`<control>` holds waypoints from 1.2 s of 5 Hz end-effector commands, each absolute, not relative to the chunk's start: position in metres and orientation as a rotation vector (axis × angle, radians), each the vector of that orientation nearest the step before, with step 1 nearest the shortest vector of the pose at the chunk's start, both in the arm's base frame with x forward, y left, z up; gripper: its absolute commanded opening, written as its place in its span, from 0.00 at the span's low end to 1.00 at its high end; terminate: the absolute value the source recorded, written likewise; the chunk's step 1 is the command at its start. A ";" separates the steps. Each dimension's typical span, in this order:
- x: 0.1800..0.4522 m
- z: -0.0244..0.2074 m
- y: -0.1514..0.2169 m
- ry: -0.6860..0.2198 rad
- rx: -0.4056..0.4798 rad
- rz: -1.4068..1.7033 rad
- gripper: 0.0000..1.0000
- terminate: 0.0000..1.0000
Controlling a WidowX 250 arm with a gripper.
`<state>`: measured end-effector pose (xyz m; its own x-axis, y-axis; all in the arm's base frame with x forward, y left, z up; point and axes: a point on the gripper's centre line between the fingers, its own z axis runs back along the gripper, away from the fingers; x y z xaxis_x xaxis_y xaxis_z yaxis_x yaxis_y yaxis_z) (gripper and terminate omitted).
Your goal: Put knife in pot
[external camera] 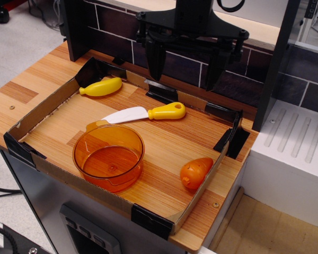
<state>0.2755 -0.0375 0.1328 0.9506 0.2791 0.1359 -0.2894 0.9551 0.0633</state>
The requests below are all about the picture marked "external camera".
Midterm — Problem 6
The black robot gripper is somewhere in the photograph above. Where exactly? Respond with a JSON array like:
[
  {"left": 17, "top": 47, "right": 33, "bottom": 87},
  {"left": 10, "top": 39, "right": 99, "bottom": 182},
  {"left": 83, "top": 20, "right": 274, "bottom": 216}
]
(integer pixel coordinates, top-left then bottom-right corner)
[{"left": 136, "top": 1, "right": 249, "bottom": 91}]

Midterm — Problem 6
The yellow handled white toy knife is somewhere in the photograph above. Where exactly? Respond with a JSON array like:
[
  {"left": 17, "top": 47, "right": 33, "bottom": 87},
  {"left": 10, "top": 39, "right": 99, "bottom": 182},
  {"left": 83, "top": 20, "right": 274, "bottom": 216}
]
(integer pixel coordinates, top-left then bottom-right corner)
[{"left": 102, "top": 102, "right": 186, "bottom": 124}]

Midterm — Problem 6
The cardboard fence with black tape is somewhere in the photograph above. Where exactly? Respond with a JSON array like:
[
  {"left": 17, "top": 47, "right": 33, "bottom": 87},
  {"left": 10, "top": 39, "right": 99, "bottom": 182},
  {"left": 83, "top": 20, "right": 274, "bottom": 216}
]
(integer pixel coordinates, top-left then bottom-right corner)
[{"left": 3, "top": 56, "right": 251, "bottom": 241}]

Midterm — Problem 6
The orange transparent plastic pot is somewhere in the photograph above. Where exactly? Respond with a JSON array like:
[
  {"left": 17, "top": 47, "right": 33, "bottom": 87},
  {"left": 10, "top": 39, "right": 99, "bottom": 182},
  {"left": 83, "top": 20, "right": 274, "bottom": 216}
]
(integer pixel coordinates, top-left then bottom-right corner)
[{"left": 72, "top": 120, "right": 145, "bottom": 193}]

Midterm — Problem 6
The yellow toy banana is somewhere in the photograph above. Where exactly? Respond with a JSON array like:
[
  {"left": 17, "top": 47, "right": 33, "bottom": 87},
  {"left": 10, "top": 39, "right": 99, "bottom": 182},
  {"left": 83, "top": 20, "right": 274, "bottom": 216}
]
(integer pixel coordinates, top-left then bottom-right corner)
[{"left": 79, "top": 77, "right": 122, "bottom": 96}]

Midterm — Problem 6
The orange toy carrot with face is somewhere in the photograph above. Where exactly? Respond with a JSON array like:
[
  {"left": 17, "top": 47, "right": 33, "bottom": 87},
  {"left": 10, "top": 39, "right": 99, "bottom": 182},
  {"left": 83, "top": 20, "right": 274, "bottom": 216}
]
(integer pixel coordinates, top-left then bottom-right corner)
[{"left": 180, "top": 157, "right": 214, "bottom": 189}]

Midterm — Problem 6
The white toy sink drainboard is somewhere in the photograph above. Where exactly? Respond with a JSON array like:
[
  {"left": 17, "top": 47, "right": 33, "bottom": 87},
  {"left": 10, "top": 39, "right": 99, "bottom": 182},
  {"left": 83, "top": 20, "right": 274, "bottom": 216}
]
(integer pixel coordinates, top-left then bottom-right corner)
[{"left": 241, "top": 101, "right": 318, "bottom": 226}]

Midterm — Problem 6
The grey toy oven panel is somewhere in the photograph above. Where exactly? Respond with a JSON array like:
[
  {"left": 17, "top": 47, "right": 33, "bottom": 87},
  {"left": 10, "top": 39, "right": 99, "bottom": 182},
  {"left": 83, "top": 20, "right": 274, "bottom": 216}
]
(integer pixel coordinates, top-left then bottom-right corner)
[{"left": 60, "top": 204, "right": 122, "bottom": 253}]

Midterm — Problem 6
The dark grey vertical post right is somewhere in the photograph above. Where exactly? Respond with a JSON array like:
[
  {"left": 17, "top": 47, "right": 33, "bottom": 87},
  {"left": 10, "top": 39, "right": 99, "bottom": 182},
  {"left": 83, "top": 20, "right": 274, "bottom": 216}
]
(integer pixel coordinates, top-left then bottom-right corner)
[{"left": 252, "top": 1, "right": 300, "bottom": 132}]

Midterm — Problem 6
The black vertical post left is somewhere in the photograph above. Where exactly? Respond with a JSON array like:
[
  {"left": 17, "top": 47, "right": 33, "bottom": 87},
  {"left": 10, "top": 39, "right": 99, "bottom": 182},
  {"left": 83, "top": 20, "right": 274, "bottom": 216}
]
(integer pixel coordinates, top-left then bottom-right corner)
[{"left": 60, "top": 0, "right": 90, "bottom": 61}]

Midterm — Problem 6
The black floor cable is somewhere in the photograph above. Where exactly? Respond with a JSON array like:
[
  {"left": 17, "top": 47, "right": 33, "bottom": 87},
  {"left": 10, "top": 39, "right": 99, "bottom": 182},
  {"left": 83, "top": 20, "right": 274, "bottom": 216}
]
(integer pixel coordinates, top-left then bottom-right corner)
[{"left": 0, "top": 186, "right": 22, "bottom": 199}]

